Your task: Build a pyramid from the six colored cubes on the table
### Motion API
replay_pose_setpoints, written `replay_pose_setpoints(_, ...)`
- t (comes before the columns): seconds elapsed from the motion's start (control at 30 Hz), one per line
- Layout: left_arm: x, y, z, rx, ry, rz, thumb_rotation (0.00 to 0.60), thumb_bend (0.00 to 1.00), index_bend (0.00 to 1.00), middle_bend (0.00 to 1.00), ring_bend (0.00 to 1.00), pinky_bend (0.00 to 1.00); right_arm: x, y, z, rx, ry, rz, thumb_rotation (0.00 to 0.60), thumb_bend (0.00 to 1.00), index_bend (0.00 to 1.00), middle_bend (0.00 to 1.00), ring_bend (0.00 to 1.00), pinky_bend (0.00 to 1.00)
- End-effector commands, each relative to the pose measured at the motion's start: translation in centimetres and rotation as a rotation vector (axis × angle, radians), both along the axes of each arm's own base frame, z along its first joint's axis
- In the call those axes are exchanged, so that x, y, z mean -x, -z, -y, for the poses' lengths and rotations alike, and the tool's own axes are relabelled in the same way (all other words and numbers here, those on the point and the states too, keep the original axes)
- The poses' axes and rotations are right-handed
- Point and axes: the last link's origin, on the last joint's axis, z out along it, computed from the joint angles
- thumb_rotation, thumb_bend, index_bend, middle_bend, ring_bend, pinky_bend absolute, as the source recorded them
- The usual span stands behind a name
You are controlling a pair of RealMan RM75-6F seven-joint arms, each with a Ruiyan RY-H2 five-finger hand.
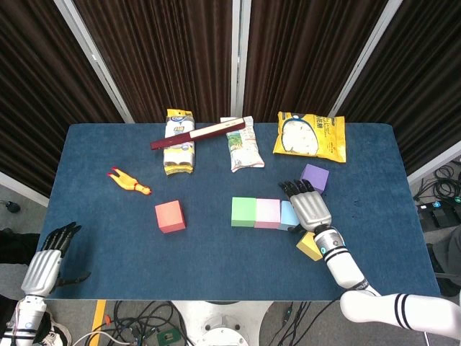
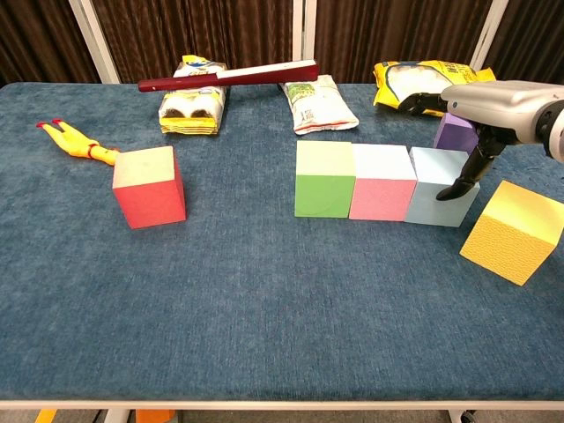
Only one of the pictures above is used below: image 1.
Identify green foam cube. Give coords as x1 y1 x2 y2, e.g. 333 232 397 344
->
230 196 257 228

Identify yellow foam cube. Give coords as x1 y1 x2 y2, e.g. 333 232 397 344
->
295 230 324 262

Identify small green box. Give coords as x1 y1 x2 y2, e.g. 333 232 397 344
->
156 327 180 346

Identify black clothed person leg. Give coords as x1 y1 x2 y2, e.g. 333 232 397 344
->
0 226 40 267

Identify blue fabric table cover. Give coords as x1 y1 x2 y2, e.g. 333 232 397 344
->
45 122 441 301

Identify black floor cable tangle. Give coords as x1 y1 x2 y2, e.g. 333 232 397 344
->
266 301 341 346
107 301 192 346

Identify yellow rubber chicken toy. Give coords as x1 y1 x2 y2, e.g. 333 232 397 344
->
106 167 153 196

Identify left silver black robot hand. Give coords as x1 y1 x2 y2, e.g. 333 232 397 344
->
21 221 91 298

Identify white green snack bag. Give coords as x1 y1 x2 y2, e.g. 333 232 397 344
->
220 115 266 173

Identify grey clothed person leg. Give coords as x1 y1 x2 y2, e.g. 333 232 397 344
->
427 225 461 297

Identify pink foam cube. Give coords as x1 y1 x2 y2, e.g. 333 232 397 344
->
254 198 282 230

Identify dark red flat box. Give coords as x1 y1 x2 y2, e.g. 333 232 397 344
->
149 115 248 152

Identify white black sneaker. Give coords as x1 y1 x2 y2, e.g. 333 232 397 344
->
37 311 73 346

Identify dark brown curtain panel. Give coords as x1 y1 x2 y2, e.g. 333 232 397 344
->
73 0 235 123
243 0 390 123
336 0 461 176
0 0 125 198

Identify large yellow snack bag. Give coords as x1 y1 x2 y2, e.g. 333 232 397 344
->
272 111 347 164

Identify black power strip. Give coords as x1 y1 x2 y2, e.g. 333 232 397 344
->
416 201 461 231

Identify light blue foam cube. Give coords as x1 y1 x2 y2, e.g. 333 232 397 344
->
279 200 302 231

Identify white floor cable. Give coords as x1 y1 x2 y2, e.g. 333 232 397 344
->
70 330 138 346

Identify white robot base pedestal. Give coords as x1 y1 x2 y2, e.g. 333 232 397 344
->
171 301 273 346

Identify purple foam cube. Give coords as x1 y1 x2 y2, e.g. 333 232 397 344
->
300 163 330 195

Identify black coiled floor cables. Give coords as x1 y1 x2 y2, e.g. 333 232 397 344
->
413 164 461 203

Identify red foam cube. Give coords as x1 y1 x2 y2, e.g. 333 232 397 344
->
154 200 187 234

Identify yellow white cookie pack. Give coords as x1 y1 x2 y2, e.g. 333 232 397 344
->
164 108 197 177

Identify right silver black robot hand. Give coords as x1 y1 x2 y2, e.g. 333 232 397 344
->
278 178 333 234

